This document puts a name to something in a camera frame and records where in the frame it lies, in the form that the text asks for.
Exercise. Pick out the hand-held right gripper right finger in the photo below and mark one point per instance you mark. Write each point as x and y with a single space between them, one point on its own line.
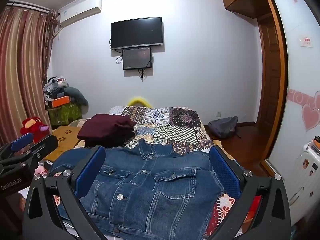
223 172

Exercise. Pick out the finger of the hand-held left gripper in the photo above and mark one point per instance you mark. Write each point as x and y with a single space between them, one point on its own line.
22 140
46 143

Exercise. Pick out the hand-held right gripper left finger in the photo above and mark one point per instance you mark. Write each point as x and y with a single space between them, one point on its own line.
90 170

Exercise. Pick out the blue denim jeans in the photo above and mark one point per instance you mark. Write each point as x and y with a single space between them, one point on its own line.
150 180

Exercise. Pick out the red plush toy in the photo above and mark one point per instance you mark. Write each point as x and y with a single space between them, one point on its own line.
33 127

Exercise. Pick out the green cloth-covered cabinet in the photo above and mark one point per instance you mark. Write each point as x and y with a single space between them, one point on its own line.
65 115

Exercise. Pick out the black folded garment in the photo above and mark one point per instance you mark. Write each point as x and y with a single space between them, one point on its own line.
112 142

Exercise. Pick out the orange box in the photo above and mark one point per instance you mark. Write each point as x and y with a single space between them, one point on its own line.
60 101

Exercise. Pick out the grey backpack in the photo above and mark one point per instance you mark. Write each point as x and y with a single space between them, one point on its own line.
222 127

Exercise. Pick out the maroon folded garment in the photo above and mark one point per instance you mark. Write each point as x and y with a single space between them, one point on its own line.
105 126

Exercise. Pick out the patchwork printed bedspread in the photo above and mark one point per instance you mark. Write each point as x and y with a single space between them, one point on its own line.
175 132

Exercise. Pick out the striped red curtain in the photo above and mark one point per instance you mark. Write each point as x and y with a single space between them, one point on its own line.
22 67

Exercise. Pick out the white suitcase with stickers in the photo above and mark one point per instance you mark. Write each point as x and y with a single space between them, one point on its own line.
305 170

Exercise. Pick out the yellow curved object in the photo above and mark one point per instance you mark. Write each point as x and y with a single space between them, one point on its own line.
138 100

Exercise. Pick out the brown wooden door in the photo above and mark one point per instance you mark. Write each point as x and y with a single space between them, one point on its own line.
270 75

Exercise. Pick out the white wardrobe sliding door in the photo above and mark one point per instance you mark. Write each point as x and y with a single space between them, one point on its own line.
297 85

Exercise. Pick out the white air conditioner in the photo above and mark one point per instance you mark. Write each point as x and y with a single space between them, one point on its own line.
80 11

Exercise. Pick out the red and white sticker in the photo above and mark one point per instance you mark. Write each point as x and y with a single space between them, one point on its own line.
306 41

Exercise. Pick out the white wall socket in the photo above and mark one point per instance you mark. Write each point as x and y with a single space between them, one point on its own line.
218 113

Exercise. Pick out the small black wall monitor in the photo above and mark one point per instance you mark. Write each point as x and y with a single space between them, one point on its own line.
137 58

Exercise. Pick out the black wall television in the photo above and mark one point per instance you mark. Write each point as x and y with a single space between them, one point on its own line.
137 33

